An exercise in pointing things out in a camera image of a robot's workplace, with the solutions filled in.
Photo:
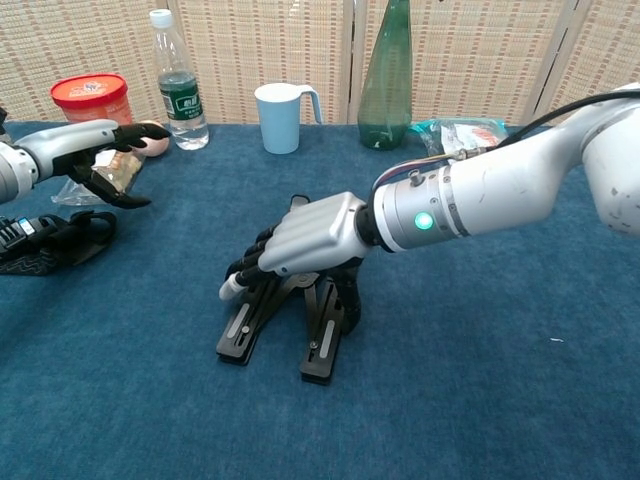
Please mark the beige onion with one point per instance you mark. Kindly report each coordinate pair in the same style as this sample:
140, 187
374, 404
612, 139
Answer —
157, 147

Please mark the clear water bottle green label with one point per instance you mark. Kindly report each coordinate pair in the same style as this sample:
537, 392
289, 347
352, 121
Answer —
185, 100

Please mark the red snack canister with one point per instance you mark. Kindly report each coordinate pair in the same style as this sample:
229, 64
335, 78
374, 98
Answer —
90, 95

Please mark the black folding laptop stand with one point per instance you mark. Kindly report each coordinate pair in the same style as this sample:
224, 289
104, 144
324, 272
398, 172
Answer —
320, 350

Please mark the blue carpet table cover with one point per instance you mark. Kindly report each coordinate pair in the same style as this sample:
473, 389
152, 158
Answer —
150, 375

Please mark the woven folding screen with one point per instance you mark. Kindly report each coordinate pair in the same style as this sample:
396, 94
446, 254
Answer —
300, 40

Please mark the teal snack package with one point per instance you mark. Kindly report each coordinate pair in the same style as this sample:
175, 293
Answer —
470, 135

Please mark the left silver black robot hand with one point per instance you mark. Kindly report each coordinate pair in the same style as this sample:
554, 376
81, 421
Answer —
75, 137

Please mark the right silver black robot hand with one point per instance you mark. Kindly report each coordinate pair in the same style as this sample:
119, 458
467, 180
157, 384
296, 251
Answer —
310, 235

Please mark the green spray bottle black trigger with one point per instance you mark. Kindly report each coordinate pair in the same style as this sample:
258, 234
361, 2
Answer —
385, 100

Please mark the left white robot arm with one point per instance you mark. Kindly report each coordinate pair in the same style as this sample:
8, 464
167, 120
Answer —
12, 172

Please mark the clear bag of pastries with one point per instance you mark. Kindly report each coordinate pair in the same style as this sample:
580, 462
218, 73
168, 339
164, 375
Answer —
120, 172

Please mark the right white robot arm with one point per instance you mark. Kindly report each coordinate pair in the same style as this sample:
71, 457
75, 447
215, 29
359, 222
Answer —
500, 195

